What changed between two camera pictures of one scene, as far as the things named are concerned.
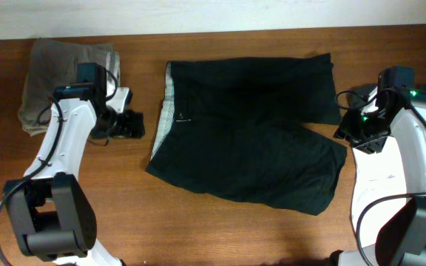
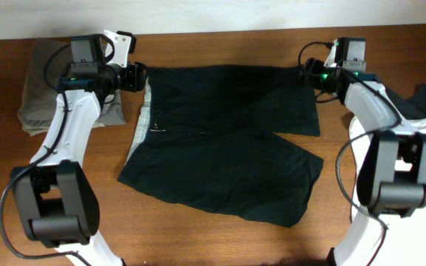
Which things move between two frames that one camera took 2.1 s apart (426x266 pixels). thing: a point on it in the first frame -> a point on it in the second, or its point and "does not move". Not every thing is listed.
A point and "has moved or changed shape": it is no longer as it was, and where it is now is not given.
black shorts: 244,127 has moved or changed shape
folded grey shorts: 54,63 does not move
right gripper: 367,142 -> 310,72
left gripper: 132,123 -> 137,76
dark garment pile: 359,96 does not move
